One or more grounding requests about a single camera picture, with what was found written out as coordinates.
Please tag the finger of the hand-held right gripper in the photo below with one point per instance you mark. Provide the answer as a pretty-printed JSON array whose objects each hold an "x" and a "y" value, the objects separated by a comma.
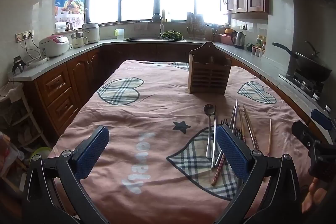
[
  {"x": 321, "y": 119},
  {"x": 302, "y": 132}
]

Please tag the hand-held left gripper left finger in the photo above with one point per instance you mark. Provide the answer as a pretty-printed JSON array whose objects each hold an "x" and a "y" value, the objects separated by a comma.
[{"x": 92, "y": 153}]

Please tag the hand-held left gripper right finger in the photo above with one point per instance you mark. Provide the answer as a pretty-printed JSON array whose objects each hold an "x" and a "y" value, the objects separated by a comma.
[{"x": 232, "y": 150}]

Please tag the metal fork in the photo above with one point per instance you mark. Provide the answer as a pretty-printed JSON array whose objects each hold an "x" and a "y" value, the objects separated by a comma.
[
  {"x": 237, "y": 132},
  {"x": 224, "y": 123}
]

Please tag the silver metal chopstick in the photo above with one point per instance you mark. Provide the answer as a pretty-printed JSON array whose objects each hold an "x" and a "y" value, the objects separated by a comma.
[
  {"x": 235, "y": 111},
  {"x": 232, "y": 116},
  {"x": 214, "y": 134}
]

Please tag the metal spoon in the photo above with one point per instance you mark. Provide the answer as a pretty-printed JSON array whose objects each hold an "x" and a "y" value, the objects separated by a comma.
[{"x": 208, "y": 109}]

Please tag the wooden utensil holder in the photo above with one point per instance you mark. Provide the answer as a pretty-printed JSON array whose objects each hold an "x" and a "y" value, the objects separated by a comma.
[{"x": 210, "y": 77}]

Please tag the person's right hand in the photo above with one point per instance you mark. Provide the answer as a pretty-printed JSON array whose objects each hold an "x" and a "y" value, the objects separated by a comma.
[{"x": 312, "y": 195}]

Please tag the wooden chopstick patterned end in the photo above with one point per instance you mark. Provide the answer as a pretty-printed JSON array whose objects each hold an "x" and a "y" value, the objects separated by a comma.
[
  {"x": 247, "y": 121},
  {"x": 254, "y": 136}
]

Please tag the gas stove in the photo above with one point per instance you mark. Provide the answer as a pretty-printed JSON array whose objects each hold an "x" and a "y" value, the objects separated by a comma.
[{"x": 307, "y": 83}]

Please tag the black wok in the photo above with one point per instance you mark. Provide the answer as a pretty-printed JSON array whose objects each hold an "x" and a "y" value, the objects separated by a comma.
[{"x": 312, "y": 69}]

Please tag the green bowl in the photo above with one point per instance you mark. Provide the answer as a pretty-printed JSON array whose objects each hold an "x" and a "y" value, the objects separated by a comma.
[{"x": 39, "y": 153}]

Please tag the pink heart printed bedsheet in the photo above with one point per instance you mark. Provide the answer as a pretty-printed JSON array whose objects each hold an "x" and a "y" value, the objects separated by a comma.
[{"x": 147, "y": 108}]

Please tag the wooden base cabinets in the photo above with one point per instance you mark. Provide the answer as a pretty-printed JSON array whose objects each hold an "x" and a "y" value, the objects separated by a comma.
[{"x": 57, "y": 85}]

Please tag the white storage rack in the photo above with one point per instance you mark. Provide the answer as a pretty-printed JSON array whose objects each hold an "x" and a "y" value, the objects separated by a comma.
[{"x": 25, "y": 106}]

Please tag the spice jar set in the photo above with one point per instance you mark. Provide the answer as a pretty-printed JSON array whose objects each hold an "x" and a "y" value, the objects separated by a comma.
[{"x": 256, "y": 51}]

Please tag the yellow oil bottle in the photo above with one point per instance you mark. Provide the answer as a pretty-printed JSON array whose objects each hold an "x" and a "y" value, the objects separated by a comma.
[{"x": 260, "y": 42}]

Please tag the grey countertop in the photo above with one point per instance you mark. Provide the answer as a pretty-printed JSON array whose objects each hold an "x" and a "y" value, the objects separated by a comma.
[{"x": 52, "y": 62}]

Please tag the green mug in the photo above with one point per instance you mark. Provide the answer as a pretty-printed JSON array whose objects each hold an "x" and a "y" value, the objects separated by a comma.
[{"x": 249, "y": 46}]

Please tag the steel electric kettle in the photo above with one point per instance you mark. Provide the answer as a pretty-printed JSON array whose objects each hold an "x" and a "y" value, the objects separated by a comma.
[{"x": 239, "y": 40}]

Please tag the red plastic basin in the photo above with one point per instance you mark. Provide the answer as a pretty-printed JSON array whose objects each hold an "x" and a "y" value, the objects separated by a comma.
[{"x": 224, "y": 39}]

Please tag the small white electric pot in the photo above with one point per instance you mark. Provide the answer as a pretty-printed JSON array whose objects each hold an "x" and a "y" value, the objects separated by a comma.
[{"x": 78, "y": 41}]

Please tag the pink white rice cooker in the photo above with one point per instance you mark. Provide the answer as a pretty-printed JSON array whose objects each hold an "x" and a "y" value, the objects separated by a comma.
[{"x": 53, "y": 45}]

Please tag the small black device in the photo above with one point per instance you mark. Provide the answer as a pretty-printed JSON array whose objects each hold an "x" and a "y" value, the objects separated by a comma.
[{"x": 19, "y": 62}]

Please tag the large white rice cooker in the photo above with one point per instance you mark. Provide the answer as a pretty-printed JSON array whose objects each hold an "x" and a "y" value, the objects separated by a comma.
[{"x": 91, "y": 33}]

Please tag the dark knife block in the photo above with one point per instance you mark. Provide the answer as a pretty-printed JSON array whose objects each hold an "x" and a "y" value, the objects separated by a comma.
[{"x": 214, "y": 31}]

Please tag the kitchen sink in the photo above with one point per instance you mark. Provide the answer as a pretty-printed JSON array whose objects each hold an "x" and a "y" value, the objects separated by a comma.
[{"x": 141, "y": 38}]

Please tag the metal dish rack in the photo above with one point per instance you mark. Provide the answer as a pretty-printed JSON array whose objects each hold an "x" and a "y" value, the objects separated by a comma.
[{"x": 197, "y": 27}]

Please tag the paper towel roll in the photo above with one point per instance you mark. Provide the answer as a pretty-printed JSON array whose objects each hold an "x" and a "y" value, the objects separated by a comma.
[{"x": 61, "y": 27}]

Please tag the green leafy vegetables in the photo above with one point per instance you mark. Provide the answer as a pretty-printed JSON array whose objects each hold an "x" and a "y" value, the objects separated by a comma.
[{"x": 172, "y": 35}]

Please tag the chrome faucet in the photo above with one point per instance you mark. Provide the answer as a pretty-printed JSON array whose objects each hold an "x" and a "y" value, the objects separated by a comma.
[{"x": 160, "y": 27}]

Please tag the white wall outlet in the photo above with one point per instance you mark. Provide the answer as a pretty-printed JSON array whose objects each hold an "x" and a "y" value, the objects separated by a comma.
[{"x": 243, "y": 26}]

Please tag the wall power strip outlet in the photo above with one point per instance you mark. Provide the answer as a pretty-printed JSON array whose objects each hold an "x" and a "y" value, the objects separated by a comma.
[{"x": 25, "y": 35}]

